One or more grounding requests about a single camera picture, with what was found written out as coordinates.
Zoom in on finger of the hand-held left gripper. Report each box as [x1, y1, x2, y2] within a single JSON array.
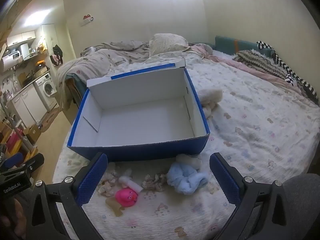
[[0, 154, 25, 170], [15, 153, 45, 178]]

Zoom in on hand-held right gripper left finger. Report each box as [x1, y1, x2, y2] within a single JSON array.
[[25, 152, 109, 240]]

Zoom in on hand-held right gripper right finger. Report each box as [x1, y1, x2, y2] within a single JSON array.
[[209, 152, 292, 240]]

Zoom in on cream ruffled scrunchie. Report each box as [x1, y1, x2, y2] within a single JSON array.
[[98, 169, 118, 197]]

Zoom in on white bunny hair clip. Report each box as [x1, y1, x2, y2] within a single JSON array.
[[118, 168, 143, 193]]

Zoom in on light blue fluffy scrunchie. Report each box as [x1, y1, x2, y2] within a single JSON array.
[[166, 162, 208, 195]]

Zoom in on pink rubber toy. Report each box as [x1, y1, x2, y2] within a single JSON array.
[[115, 187, 139, 208]]

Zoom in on beige lace scrunchie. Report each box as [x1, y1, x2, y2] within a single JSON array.
[[142, 175, 157, 193], [155, 172, 169, 193]]

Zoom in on blue cardboard box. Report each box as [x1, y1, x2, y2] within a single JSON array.
[[67, 58, 210, 162]]

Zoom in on wooden rack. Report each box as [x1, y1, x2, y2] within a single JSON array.
[[0, 119, 38, 162]]

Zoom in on brown cardboard box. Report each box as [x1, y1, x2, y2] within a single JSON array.
[[24, 124, 42, 143]]

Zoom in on tan paper card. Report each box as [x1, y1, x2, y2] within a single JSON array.
[[105, 197, 125, 217]]

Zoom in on white base cabinet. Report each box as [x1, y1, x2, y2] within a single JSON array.
[[11, 83, 48, 128]]

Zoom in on white washing machine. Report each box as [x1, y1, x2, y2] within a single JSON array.
[[33, 72, 58, 111]]

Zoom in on cream plush toy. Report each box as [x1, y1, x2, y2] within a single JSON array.
[[199, 88, 223, 118]]

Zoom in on person's grey clothing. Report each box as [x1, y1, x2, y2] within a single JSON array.
[[282, 173, 320, 240]]

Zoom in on white water heater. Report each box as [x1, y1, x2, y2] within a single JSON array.
[[1, 50, 22, 72]]

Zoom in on hanging dark clothes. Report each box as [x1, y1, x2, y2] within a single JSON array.
[[51, 44, 64, 67]]

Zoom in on pink blanket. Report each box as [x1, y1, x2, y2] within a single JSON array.
[[187, 43, 297, 87]]

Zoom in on patterned knit blanket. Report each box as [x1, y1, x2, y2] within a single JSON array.
[[232, 49, 288, 80]]

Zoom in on beige floral quilt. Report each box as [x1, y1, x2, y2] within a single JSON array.
[[56, 40, 151, 82]]

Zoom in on black white striped cloth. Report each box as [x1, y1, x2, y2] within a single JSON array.
[[256, 41, 320, 104]]

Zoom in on teal headboard cushion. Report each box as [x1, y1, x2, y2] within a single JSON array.
[[215, 35, 275, 58]]

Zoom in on cream lace pillow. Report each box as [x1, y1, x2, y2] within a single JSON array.
[[149, 33, 190, 56]]

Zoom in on white wall cabinet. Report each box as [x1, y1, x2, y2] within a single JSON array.
[[7, 30, 37, 47]]

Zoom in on wall hook with red item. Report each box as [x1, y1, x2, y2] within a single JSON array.
[[79, 13, 95, 27]]

